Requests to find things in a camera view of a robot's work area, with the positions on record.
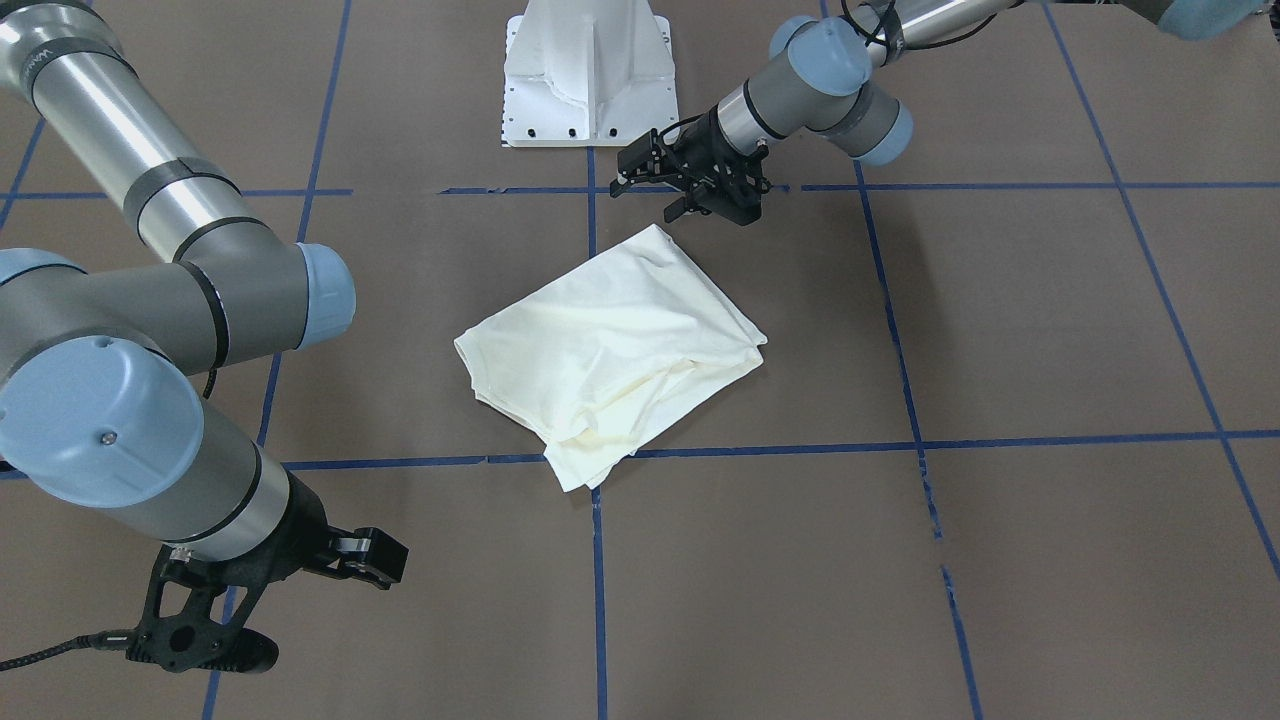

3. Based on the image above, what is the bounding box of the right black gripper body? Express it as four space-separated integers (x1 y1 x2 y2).
128 500 329 674

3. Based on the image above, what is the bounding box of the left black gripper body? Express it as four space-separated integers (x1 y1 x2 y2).
660 108 771 225

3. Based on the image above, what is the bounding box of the cream cat print shirt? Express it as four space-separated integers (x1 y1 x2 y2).
454 225 768 493

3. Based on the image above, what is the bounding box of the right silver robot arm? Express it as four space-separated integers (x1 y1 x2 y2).
1 1 408 674

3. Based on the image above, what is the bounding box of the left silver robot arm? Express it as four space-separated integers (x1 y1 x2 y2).
609 1 1012 225

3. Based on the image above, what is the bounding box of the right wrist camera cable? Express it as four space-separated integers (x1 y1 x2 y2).
0 628 136 673

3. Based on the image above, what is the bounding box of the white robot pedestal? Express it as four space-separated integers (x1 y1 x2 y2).
500 1 680 149

